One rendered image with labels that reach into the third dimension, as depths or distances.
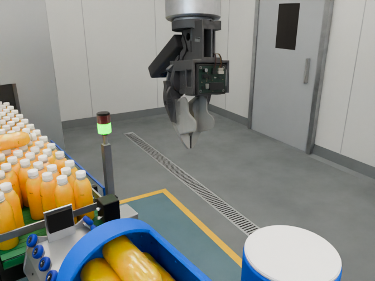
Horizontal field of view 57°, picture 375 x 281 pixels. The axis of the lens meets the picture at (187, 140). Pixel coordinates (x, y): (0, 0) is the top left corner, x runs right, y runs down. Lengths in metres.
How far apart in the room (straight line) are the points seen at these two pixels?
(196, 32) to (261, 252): 0.73
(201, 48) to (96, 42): 5.04
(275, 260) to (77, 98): 4.82
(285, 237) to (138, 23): 4.95
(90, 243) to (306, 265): 0.60
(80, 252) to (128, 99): 5.09
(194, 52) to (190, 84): 0.05
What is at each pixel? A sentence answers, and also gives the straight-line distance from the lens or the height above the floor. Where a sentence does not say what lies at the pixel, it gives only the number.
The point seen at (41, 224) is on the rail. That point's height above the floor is 0.97.
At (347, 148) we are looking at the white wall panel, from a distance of 4.36.
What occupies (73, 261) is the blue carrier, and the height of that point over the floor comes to 1.19.
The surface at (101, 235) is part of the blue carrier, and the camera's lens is 0.83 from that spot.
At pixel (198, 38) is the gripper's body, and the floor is 1.67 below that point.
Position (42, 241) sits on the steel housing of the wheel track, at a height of 0.93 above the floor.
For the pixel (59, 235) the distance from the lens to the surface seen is 1.38.
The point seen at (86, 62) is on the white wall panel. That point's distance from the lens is 5.53.
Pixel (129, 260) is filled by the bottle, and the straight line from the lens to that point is 0.80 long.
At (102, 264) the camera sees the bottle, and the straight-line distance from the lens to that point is 0.87.
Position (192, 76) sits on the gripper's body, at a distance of 0.52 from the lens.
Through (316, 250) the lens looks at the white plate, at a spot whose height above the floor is 1.04.
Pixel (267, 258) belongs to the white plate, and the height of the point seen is 1.04.
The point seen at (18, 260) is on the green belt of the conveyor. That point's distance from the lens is 1.44.
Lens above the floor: 1.70
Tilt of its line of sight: 20 degrees down
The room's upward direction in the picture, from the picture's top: straight up
